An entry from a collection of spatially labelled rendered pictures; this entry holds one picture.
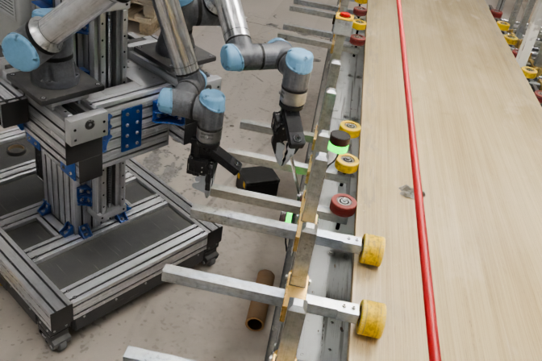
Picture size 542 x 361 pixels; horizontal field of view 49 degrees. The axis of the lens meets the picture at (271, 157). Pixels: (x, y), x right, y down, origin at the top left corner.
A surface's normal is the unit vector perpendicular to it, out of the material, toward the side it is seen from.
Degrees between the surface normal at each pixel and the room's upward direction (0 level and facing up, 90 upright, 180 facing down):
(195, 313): 0
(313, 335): 0
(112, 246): 0
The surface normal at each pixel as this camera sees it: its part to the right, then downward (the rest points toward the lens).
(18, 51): -0.30, 0.55
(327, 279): 0.14, -0.84
